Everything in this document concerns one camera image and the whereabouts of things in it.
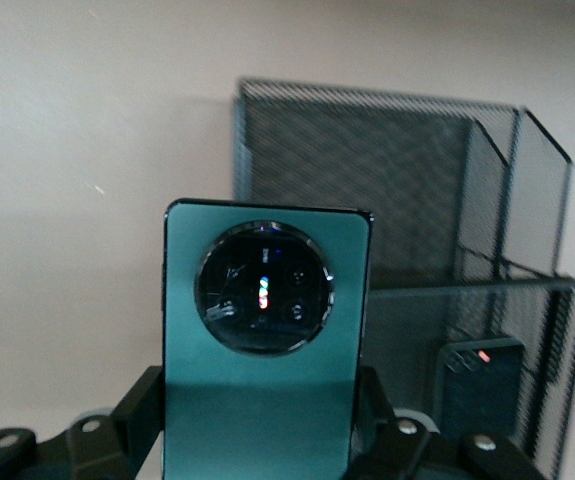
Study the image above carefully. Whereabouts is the small black flip phone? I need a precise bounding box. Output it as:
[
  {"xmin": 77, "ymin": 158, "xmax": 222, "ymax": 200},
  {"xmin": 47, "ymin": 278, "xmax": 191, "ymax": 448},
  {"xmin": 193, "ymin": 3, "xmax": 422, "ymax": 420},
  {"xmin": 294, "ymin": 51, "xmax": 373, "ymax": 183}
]
[{"xmin": 435, "ymin": 336, "xmax": 526, "ymax": 442}]

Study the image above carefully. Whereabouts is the black wire mesh organizer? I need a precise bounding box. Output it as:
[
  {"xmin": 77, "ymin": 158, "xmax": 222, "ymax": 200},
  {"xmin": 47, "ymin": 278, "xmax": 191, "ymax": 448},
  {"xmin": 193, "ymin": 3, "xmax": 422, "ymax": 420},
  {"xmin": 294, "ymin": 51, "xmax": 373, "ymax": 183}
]
[{"xmin": 233, "ymin": 76, "xmax": 575, "ymax": 480}]

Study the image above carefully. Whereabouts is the green phone round camera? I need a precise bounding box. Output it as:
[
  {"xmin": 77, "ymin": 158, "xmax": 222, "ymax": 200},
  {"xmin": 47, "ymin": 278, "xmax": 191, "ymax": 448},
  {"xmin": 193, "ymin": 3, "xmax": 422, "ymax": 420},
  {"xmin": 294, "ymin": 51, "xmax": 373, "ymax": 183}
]
[{"xmin": 160, "ymin": 198, "xmax": 374, "ymax": 480}]

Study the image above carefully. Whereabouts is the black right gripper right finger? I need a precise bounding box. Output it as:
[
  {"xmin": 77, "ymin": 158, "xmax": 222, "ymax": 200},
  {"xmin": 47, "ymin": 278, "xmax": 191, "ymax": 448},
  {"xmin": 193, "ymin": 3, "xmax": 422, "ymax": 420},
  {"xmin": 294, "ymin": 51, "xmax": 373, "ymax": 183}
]
[{"xmin": 351, "ymin": 367, "xmax": 551, "ymax": 480}]

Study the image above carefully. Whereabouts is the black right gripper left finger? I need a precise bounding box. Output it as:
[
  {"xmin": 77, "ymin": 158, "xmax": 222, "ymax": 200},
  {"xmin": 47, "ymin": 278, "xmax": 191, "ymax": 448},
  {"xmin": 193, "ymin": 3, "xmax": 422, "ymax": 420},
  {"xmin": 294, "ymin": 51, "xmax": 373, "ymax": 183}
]
[{"xmin": 0, "ymin": 365, "xmax": 165, "ymax": 480}]

